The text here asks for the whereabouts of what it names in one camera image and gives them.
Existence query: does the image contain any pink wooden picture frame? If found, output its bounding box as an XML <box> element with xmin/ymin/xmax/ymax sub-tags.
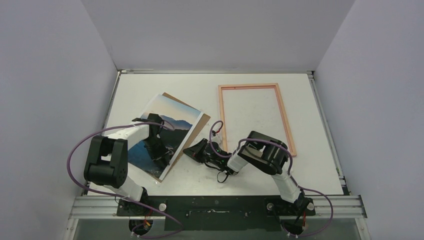
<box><xmin>217</xmin><ymin>82</ymin><xmax>298</xmax><ymax>157</ymax></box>

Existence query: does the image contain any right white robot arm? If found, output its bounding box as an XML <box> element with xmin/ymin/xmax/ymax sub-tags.
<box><xmin>183</xmin><ymin>130</ymin><xmax>315</xmax><ymax>215</ymax></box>

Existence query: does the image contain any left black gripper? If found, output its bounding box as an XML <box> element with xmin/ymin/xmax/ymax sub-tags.
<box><xmin>143</xmin><ymin>137</ymin><xmax>169</xmax><ymax>167</ymax></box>

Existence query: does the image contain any seascape photo print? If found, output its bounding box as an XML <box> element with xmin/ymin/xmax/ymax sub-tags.
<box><xmin>128</xmin><ymin>94</ymin><xmax>204</xmax><ymax>182</ymax></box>

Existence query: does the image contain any aluminium rail front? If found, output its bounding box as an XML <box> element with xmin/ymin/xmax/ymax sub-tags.
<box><xmin>64</xmin><ymin>195</ymin><xmax>372</xmax><ymax>240</ymax></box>

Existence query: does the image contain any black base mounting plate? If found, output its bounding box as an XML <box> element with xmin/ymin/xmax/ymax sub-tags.
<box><xmin>115</xmin><ymin>195</ymin><xmax>317</xmax><ymax>232</ymax></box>

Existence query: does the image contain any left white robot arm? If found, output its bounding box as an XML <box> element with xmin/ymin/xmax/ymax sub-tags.
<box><xmin>83</xmin><ymin>113</ymin><xmax>174</xmax><ymax>216</ymax></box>

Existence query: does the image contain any brown cardboard backing board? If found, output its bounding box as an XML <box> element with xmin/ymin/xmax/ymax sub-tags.
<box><xmin>154</xmin><ymin>92</ymin><xmax>210</xmax><ymax>183</ymax></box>

